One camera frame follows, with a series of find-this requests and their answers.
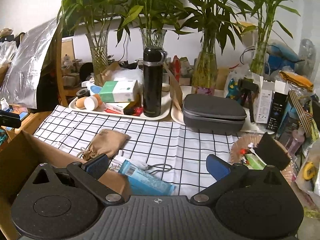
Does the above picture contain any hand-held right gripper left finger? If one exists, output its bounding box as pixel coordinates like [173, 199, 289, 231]
[31, 153, 125, 204]

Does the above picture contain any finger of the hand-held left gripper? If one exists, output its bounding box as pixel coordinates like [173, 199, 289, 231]
[0, 110, 22, 128]

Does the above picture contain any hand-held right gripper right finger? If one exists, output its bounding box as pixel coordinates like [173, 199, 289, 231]
[190, 154, 285, 204]

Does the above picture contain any brown drawstring pouch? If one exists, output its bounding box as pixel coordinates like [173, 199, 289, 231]
[81, 129, 130, 161]

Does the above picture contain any brown cardboard box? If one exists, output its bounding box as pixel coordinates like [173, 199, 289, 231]
[0, 130, 130, 240]

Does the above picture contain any white tag with grey cord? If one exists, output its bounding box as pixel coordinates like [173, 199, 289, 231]
[135, 162, 173, 174]

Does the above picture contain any blue plastic packet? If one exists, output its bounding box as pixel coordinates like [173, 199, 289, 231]
[117, 159, 174, 196]

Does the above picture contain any glass plate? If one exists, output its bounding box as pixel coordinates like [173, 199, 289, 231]
[230, 133, 293, 178]

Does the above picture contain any wooden chair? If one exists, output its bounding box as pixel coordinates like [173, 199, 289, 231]
[0, 20, 75, 143]

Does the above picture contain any green wrapped packet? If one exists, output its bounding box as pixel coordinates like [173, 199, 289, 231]
[246, 155, 265, 168]

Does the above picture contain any black white checkered tablecloth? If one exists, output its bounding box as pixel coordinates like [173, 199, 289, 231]
[32, 104, 250, 198]

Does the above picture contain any silver foil bag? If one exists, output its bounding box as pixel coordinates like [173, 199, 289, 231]
[0, 17, 63, 108]

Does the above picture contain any red flat carton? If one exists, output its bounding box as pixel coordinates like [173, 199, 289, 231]
[104, 106, 124, 115]

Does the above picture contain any black pouch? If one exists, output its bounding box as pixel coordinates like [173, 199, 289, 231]
[256, 132, 292, 172]

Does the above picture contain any grey zip case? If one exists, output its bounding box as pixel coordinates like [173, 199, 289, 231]
[182, 94, 247, 133]

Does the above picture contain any white capped bottle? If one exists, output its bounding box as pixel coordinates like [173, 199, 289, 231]
[84, 94, 103, 110]

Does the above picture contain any pink white carton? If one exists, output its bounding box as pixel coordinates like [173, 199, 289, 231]
[102, 101, 137, 113]

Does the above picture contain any blue white tube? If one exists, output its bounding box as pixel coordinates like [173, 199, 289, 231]
[86, 84, 103, 97]

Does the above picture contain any green white tissue box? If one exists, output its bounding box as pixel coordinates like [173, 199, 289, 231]
[99, 79, 139, 103]

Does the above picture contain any pink bottle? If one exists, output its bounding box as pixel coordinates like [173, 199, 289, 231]
[285, 127, 305, 153]

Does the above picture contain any teal patterned bag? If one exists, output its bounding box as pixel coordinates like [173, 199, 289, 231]
[224, 71, 243, 98]

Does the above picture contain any black carton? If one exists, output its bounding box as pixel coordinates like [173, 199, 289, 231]
[266, 81, 290, 133]

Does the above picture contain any small black tripod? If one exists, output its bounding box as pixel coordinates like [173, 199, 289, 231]
[237, 79, 259, 123]

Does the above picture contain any tall brown paper bag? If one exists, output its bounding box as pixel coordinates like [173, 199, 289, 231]
[164, 65, 184, 112]

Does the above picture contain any black round object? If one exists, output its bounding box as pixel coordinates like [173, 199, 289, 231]
[80, 62, 94, 82]

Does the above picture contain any yellow tape measure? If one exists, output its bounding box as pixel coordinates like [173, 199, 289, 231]
[303, 162, 316, 180]

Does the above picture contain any crumpled brown paper bag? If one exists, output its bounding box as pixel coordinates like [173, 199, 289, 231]
[95, 62, 120, 87]

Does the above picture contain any smooth glass vase with bamboo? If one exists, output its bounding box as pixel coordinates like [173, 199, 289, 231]
[175, 0, 253, 95]

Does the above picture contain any black thermos bottle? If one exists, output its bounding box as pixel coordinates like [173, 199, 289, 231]
[142, 47, 167, 118]

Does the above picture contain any white plastic bag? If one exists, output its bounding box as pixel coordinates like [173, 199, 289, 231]
[110, 69, 143, 83]

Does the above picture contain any clear plastic bag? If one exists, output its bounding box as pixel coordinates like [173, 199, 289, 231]
[295, 145, 320, 205]

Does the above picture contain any cut glass vase with bamboo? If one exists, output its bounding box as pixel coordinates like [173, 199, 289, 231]
[117, 0, 190, 53]
[44, 0, 137, 87]

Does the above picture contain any small glass vase with bamboo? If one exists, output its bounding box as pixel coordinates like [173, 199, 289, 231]
[232, 0, 300, 77]

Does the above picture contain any yellow orange cloth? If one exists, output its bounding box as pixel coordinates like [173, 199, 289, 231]
[279, 71, 314, 92]

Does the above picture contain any blue plush toy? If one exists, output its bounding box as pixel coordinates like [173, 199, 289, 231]
[266, 42, 304, 73]

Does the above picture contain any clear plastic bottle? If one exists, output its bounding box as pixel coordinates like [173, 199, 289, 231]
[299, 39, 317, 63]

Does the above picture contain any white cable bundle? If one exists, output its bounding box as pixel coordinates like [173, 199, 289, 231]
[110, 150, 130, 173]

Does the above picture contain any striped ribbon strap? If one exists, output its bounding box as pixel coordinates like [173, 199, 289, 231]
[287, 90, 314, 135]

